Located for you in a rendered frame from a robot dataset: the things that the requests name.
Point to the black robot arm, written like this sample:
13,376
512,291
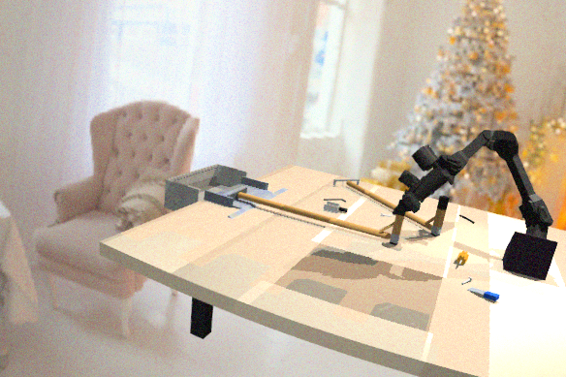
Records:
445,167

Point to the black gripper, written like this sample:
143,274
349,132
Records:
411,200

